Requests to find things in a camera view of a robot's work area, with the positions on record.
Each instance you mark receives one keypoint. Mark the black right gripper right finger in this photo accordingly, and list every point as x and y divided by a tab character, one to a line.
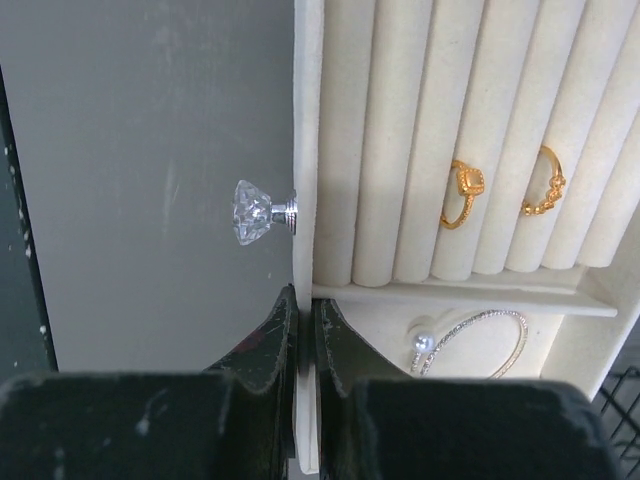
377	422

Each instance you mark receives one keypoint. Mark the crystal tray knob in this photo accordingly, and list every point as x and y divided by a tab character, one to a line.
254	213

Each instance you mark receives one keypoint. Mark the beige velvet jewelry tray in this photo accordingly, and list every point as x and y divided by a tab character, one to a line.
467	178

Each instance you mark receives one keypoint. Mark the black wire dish rack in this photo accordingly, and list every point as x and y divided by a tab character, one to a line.
618	404

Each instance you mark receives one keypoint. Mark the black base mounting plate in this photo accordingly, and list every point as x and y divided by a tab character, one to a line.
26	338

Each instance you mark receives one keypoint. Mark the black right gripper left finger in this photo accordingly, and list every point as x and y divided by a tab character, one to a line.
232	420

